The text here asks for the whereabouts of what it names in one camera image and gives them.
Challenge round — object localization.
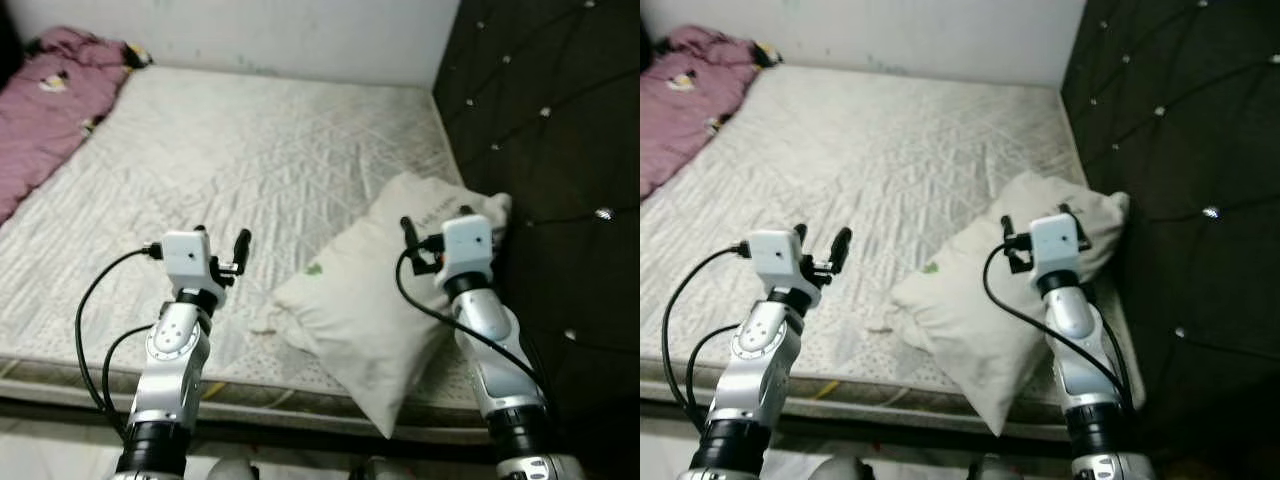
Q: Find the white pillow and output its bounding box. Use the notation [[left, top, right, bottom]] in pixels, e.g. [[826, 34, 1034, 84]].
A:
[[865, 170, 1131, 436], [250, 172, 513, 439]]

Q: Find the white quilted mattress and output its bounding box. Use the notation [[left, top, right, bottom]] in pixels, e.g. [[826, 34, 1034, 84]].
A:
[[0, 65, 481, 446], [640, 65, 1146, 441]]

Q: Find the black tufted headboard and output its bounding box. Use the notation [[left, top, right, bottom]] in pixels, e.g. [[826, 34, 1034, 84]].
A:
[[432, 0, 641, 480], [1060, 0, 1280, 480]]

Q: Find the pink cartoon print blanket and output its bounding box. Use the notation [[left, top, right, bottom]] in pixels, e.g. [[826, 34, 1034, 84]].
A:
[[0, 27, 153, 226], [640, 27, 786, 199]]

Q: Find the grey robot left leg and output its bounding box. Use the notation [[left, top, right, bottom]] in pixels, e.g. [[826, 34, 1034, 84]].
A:
[[205, 457, 263, 480], [818, 456, 883, 480]]

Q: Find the grey robot leg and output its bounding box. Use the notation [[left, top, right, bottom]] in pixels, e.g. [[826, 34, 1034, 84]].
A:
[[348, 457, 413, 480], [965, 456, 1023, 480], [818, 456, 883, 480], [205, 457, 263, 480]]

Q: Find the grey robot right leg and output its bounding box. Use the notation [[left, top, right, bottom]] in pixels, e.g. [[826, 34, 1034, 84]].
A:
[[348, 457, 413, 480], [965, 456, 1023, 480]]

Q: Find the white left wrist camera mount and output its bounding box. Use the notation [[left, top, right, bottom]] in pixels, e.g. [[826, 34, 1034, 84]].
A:
[[747, 230, 806, 294], [160, 230, 216, 296]]

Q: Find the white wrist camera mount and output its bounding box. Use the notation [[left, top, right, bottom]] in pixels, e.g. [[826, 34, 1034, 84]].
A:
[[160, 230, 216, 296], [1030, 213, 1083, 279], [440, 214, 495, 281], [747, 230, 806, 294]]

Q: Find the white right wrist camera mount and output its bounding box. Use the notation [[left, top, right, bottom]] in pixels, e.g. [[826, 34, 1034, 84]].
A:
[[440, 214, 495, 281], [1030, 213, 1083, 279]]

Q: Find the short black left arm cable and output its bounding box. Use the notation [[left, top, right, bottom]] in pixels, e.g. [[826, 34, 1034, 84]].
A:
[[685, 325, 741, 436], [100, 325, 156, 436]]

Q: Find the long black left arm cable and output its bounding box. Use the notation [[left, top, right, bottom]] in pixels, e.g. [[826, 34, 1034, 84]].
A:
[[659, 243, 751, 443], [74, 245, 166, 443]]

